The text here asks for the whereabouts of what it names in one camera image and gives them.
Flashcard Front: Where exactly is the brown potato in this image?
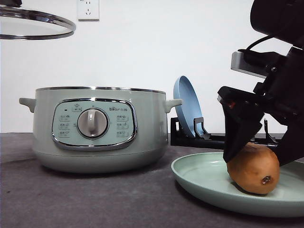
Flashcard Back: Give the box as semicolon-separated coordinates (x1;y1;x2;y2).
227;143;280;194

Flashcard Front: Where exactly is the glass steamer lid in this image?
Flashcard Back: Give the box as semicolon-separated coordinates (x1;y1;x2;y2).
0;0;76;40

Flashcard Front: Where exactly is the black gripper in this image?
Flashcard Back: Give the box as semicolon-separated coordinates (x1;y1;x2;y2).
217;46;304;167

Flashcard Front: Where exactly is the green electric steamer pot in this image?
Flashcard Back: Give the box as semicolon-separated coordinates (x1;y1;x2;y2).
19;86;183;173

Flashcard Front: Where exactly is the gray table mat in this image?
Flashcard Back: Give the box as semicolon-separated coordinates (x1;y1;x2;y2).
0;133;304;228

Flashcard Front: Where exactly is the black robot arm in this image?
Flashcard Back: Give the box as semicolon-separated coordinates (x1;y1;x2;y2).
218;0;304;166

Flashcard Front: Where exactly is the white wall socket left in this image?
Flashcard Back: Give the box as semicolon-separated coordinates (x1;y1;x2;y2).
77;0;100;22

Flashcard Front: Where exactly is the black plate rack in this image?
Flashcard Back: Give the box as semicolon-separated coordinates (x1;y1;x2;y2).
171;117;285;150

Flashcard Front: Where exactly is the blue plate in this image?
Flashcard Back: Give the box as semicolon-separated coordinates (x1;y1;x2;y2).
173;76;203;136

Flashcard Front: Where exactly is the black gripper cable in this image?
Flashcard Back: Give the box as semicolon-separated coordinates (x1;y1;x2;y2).
247;35;274;50

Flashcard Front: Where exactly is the green plate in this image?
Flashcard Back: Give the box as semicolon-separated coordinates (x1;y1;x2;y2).
171;152;304;217

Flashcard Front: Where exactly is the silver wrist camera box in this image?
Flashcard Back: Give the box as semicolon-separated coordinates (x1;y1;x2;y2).
230;51;268;78

